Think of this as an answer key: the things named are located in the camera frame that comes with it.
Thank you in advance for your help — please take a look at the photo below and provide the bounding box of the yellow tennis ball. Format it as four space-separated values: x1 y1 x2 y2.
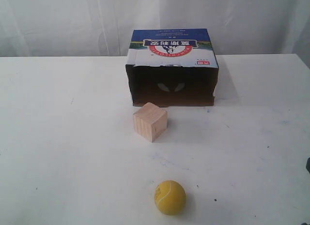
154 180 186 215

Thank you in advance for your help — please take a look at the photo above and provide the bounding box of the dark robot arm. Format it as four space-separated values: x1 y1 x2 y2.
305 158 310 173

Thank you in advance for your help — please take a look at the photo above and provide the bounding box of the light wooden cube block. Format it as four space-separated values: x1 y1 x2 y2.
133 102 168 142

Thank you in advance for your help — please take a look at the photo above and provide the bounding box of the blue white cardboard box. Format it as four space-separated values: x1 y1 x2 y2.
125 29 219 107

